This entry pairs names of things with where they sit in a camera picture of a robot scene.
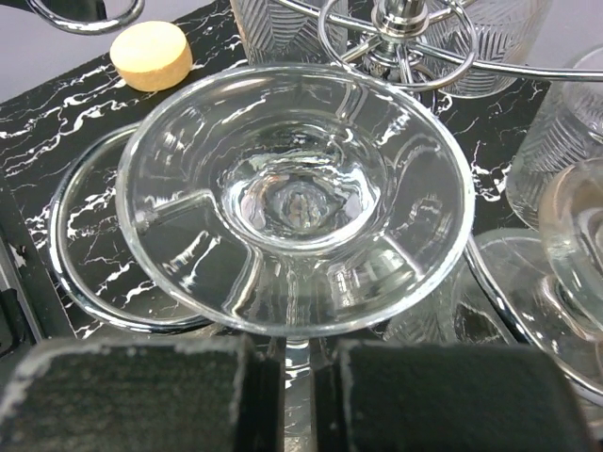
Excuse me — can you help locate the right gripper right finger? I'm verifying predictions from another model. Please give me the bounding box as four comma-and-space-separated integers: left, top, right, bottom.
313, 340, 598, 451

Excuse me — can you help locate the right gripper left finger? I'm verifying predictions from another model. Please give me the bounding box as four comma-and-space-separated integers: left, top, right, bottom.
1, 336, 284, 451

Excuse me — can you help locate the clear wine glass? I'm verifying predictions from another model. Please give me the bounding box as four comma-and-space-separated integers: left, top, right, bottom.
115, 63, 477, 378

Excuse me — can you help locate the ribbed stemmed glass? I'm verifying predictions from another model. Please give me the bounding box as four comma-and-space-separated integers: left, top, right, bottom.
506, 44, 603, 232
384, 157, 602, 404

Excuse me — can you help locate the chrome wine glass rack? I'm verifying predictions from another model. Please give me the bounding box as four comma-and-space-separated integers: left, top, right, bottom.
25, 0, 603, 406

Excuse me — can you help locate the yellow round sponge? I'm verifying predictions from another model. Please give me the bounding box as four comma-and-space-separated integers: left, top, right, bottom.
109, 21, 193, 92

